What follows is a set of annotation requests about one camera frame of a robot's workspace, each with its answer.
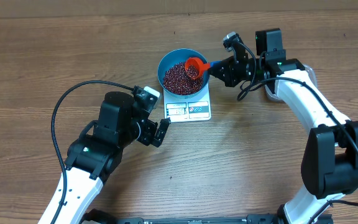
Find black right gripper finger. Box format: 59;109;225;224
207;56;232;78
220;77;239;87

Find red scoop blue handle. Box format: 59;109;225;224
185;57;210;80

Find red beans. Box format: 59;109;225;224
186;65;199;80
163;62;204;95

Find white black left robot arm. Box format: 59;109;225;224
39;86;170;223

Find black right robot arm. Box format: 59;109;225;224
208;28;358;223

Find white digital kitchen scale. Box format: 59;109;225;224
163;84;212;123

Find red beans in bowl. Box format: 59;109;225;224
163;62;204;95

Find teal plastic bowl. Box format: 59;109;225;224
157;49;209;96

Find clear plastic food container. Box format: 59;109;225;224
265;63;319;102

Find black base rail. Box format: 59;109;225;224
79;208;334;224

